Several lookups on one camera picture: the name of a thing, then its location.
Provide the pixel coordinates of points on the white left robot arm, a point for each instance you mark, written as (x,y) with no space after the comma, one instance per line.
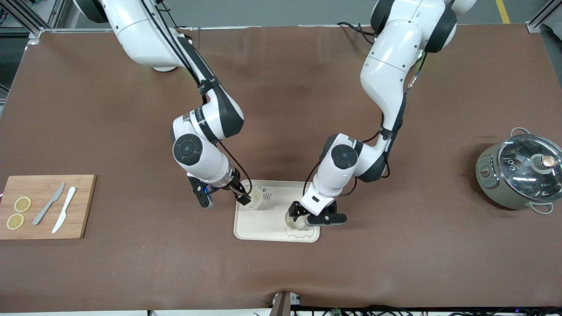
(386,66)

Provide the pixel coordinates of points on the cream bear print tray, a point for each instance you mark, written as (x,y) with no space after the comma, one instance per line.
(263,226)

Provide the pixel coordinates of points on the brown table cover mat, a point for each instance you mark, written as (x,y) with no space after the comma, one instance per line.
(281,109)

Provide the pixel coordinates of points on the aluminium frame profile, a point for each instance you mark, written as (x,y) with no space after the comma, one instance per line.
(26,19)
(538,22)

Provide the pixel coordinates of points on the grey electric cooking pot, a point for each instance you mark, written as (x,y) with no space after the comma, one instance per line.
(487,184)

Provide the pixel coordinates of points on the white plastic knife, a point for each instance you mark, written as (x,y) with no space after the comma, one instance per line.
(66,208)

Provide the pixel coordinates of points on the bamboo cutting board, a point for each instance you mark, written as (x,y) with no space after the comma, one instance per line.
(44,230)

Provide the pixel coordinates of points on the white IKEA cup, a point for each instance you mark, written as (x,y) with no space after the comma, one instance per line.
(295,224)
(256,202)

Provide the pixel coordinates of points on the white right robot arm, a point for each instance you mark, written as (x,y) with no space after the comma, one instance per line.
(145,35)

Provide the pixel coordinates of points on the grey plastic knife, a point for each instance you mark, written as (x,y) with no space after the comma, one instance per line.
(52,202)

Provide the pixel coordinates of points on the yellow floor tape strip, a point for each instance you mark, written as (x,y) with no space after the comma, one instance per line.
(502,11)

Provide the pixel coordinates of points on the glass pot lid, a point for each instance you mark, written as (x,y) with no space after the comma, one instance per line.
(522,175)

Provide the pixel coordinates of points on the yellow lemon slice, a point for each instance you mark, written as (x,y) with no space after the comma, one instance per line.
(15,221)
(22,204)

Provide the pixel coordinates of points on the metal table edge bracket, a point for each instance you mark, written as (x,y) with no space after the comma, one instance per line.
(283,305)

